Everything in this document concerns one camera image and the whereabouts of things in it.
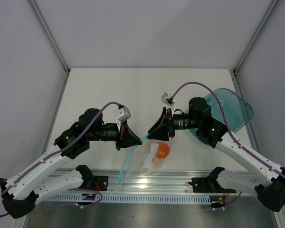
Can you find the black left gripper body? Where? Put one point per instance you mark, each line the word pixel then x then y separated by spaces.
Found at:
pixel 110 133

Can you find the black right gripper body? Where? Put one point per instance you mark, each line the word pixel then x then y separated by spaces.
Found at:
pixel 179 122

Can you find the orange toy pumpkin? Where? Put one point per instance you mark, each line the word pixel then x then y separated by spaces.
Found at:
pixel 162 151

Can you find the clear zip top bag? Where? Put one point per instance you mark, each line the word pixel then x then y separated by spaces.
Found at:
pixel 138 161

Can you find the pink toy egg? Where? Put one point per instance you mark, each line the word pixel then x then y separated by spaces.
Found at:
pixel 157 160

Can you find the cream toy egg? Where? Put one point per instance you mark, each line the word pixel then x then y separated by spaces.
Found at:
pixel 153 168

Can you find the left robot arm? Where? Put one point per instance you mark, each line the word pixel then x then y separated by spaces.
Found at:
pixel 23 192

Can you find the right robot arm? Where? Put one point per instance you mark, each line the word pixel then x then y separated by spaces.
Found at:
pixel 266 179

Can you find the teal plastic tray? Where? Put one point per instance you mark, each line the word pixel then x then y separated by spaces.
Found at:
pixel 219 111

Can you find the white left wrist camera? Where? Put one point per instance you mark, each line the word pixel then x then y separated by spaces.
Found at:
pixel 122 114

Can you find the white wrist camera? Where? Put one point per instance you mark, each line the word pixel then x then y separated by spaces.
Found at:
pixel 169 101
pixel 122 114

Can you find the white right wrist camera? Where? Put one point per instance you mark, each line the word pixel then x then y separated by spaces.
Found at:
pixel 169 101

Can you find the aluminium mounting rail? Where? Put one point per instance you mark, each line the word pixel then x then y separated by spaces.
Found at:
pixel 158 182

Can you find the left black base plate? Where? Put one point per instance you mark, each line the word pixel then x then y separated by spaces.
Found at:
pixel 100 183

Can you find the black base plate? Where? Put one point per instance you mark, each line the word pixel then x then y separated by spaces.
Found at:
pixel 100 183
pixel 206 185

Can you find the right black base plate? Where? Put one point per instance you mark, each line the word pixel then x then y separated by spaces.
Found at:
pixel 206 185

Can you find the white slotted cable duct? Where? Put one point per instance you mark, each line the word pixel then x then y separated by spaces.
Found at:
pixel 131 198

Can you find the left aluminium frame post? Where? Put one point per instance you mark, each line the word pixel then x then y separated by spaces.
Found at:
pixel 48 34

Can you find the aluminium frame post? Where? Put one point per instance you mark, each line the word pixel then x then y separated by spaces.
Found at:
pixel 48 34
pixel 269 12

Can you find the right aluminium frame post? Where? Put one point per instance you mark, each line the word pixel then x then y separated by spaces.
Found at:
pixel 269 12

